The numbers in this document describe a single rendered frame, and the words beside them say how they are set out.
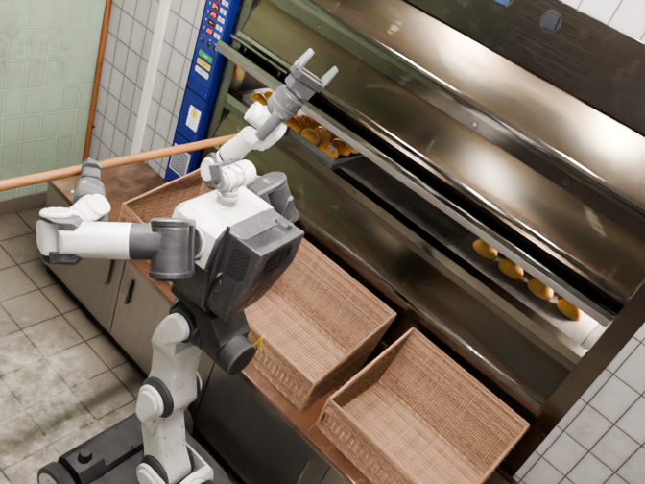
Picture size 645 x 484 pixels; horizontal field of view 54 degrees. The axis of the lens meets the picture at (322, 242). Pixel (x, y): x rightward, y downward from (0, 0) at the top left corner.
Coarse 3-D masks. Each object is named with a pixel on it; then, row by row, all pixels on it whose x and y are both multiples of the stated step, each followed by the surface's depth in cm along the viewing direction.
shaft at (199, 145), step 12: (192, 144) 230; (204, 144) 234; (216, 144) 238; (132, 156) 211; (144, 156) 214; (156, 156) 218; (168, 156) 222; (60, 168) 192; (72, 168) 194; (108, 168) 205; (12, 180) 180; (24, 180) 183; (36, 180) 185; (48, 180) 189
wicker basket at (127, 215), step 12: (180, 180) 285; (192, 180) 292; (156, 192) 279; (168, 192) 285; (180, 192) 291; (192, 192) 297; (204, 192) 299; (132, 204) 272; (144, 204) 278; (156, 204) 285; (168, 204) 289; (120, 216) 271; (132, 216) 266; (144, 216) 283; (156, 216) 289; (168, 216) 295
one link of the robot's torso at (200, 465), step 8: (192, 448) 233; (200, 456) 231; (144, 464) 223; (200, 464) 231; (136, 472) 226; (144, 472) 221; (152, 472) 220; (192, 472) 236; (200, 472) 226; (208, 472) 228; (144, 480) 222; (152, 480) 220; (160, 480) 219; (184, 480) 221; (192, 480) 222; (200, 480) 224
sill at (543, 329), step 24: (240, 96) 283; (288, 144) 268; (336, 168) 260; (360, 192) 251; (384, 216) 246; (432, 240) 239; (456, 264) 232; (480, 288) 228; (528, 312) 222; (552, 336) 216; (576, 360) 213
